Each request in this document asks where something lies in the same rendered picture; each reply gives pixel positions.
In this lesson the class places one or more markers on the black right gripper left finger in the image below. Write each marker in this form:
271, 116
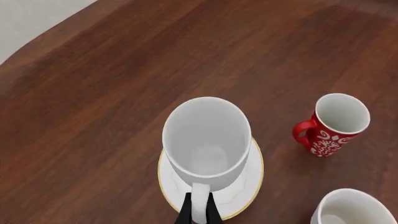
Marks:
186, 211

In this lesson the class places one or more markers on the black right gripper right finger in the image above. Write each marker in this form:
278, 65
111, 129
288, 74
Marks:
212, 211

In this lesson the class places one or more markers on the white plate with gold rim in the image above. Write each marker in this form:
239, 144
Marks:
248, 186

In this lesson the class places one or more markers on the white mug with cream inside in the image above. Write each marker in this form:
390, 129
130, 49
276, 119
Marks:
351, 207

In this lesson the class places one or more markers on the plain white mug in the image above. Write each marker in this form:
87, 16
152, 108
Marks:
206, 140

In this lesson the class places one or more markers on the red mug with white pattern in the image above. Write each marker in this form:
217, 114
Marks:
334, 127

